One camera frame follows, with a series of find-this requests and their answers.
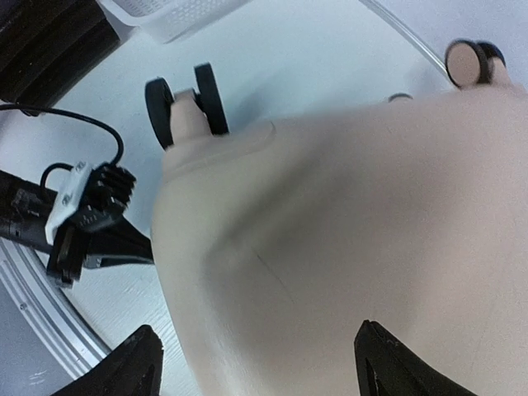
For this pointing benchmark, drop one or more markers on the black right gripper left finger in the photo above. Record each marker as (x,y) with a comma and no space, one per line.
(135,367)

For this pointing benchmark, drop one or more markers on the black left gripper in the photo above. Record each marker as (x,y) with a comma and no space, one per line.
(112,238)

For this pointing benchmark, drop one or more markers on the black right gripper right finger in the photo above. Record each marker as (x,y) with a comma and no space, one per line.
(385,366)

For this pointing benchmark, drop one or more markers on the beige hard-shell suitcase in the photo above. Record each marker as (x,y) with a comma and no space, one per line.
(273,246)

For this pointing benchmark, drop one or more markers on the black pink drawer organizer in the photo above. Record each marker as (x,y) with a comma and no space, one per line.
(47,47)

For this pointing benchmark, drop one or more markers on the white perforated plastic basket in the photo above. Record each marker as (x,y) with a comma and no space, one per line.
(165,21)

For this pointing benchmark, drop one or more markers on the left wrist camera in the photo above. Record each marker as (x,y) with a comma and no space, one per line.
(90,198)

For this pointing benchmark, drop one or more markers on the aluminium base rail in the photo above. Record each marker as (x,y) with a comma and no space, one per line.
(49,313)

